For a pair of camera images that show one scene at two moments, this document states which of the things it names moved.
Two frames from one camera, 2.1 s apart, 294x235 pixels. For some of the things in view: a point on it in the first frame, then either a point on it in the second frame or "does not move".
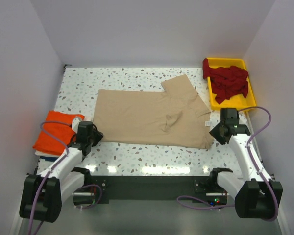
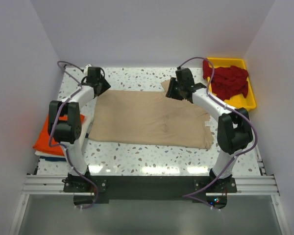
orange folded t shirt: x=57 y=133 does not move
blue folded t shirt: x=49 y=158 does not move
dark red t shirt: x=225 y=81 does not move
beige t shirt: x=175 y=117 does not move
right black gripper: x=214 y=133 → x=170 y=93
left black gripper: x=98 y=135 → x=106 y=85
